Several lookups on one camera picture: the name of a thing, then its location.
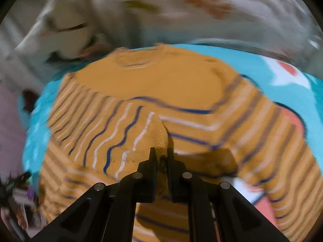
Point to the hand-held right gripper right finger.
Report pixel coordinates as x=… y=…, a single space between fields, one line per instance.
x=170 y=161

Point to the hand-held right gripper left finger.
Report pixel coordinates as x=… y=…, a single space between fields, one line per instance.
x=152 y=161

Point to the mustard striped knit sweater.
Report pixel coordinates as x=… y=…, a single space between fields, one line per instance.
x=176 y=90

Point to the turquoise cartoon printed blanket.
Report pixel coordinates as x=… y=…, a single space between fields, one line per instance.
x=282 y=85

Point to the white cartoon face pillow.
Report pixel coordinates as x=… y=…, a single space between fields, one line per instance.
x=63 y=40

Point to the white floral printed quilt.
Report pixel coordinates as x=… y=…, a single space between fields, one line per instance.
x=196 y=12

